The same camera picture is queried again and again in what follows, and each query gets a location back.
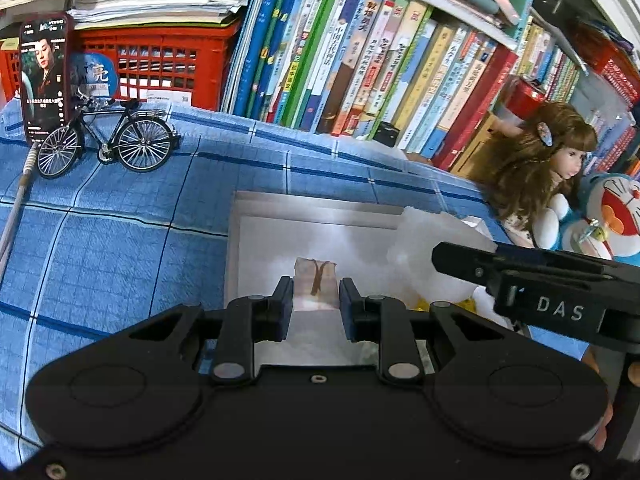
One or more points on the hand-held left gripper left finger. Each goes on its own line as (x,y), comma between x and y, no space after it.
(286,310)

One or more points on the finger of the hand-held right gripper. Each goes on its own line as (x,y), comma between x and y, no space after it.
(462,262)

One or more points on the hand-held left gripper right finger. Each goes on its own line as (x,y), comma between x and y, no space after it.
(347,310)

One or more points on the white fluffy ball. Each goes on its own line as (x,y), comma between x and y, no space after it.
(430,245)

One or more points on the pink tissue packet brown tape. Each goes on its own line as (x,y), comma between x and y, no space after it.
(315,285)

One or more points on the white cardboard box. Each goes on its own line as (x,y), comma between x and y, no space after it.
(310,235)

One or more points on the person's right hand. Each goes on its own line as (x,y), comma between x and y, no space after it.
(604,425)

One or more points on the blue cat plush toy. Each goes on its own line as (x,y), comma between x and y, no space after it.
(610,215)

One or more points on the brown haired doll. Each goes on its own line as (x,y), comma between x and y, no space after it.
(540,175)

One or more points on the wooden box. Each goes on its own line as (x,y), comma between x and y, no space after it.
(487,145)

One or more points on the small black box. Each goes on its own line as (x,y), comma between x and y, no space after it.
(385,135)

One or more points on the red can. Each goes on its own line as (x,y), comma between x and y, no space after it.
(525,100)

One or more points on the blue checked tablecloth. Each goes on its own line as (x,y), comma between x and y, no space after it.
(125,240)

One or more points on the row of upright books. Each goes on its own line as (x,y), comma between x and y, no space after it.
(375,60)

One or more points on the black miniature bicycle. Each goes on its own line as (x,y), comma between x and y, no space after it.
(125,140)

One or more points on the red storage basket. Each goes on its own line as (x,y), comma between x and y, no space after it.
(610,65)

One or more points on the red plastic crate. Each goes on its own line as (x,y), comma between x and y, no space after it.
(160,65)

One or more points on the blue round badge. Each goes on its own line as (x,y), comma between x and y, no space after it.
(95,77)

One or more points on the smartphone with lit screen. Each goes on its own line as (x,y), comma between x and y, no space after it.
(45,75)

